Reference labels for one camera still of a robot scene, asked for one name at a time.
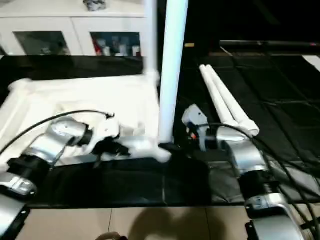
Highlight white plastic table leg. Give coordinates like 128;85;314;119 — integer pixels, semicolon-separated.
142;0;161;85
204;65;261;138
157;0;190;149
198;64;242;129

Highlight white plastic table top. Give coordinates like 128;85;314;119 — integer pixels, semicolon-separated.
0;74;174;167

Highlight black work mat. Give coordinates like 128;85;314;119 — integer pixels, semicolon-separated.
0;52;320;209

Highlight dark rounded object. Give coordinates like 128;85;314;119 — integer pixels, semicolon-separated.
95;232;127;240

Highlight long black bar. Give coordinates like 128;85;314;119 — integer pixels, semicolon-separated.
219;41;320;50

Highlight white glass-door cabinet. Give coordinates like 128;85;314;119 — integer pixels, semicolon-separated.
0;0;146;57

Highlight flat white board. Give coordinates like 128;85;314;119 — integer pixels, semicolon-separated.
302;55;320;72

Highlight dark object on cabinet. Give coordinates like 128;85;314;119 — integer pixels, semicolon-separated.
82;0;108;12

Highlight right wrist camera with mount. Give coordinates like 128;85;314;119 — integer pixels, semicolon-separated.
180;103;209;151

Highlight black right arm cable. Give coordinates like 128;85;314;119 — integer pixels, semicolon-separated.
192;122;320;223

